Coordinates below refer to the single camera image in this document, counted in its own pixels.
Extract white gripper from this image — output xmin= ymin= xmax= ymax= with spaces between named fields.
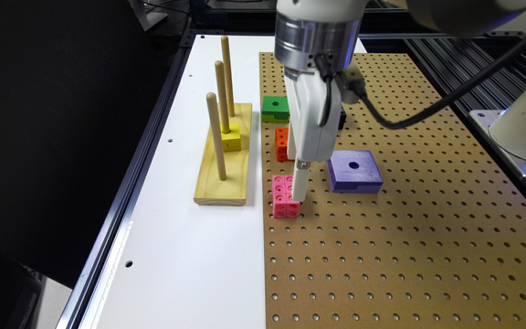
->
xmin=284 ymin=69 xmax=342 ymax=202

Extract purple square block with hole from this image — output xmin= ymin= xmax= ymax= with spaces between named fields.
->
xmin=326 ymin=150 xmax=383 ymax=194

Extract middle wooden peg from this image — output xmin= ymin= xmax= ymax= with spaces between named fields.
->
xmin=215 ymin=60 xmax=231 ymax=134

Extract black cube block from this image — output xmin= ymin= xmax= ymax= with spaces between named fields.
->
xmin=338 ymin=106 xmax=347 ymax=131

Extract pink cube block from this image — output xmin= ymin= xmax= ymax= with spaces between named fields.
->
xmin=272 ymin=175 xmax=300 ymax=218

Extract brown pegboard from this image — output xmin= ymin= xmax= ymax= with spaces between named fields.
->
xmin=258 ymin=51 xmax=526 ymax=329

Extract wooden peg base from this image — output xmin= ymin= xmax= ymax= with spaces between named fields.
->
xmin=193 ymin=102 xmax=254 ymax=207

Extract orange cube block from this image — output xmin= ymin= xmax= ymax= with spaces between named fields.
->
xmin=275 ymin=127 xmax=295 ymax=162

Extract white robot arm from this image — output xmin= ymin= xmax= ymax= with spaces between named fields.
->
xmin=274 ymin=0 xmax=526 ymax=202

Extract front wooden peg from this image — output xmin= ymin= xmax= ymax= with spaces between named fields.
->
xmin=205 ymin=92 xmax=226 ymax=181

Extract wooden peg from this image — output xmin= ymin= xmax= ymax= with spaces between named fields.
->
xmin=215 ymin=60 xmax=231 ymax=134
xmin=221 ymin=35 xmax=235 ymax=117
xmin=205 ymin=92 xmax=226 ymax=181

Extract back wooden peg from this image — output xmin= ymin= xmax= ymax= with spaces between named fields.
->
xmin=221 ymin=35 xmax=235 ymax=117

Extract yellow block on peg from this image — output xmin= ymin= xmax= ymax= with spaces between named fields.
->
xmin=221 ymin=122 xmax=241 ymax=152

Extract green block with hole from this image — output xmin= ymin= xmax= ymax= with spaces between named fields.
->
xmin=261 ymin=96 xmax=289 ymax=123

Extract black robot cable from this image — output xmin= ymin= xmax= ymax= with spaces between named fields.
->
xmin=313 ymin=13 xmax=526 ymax=131

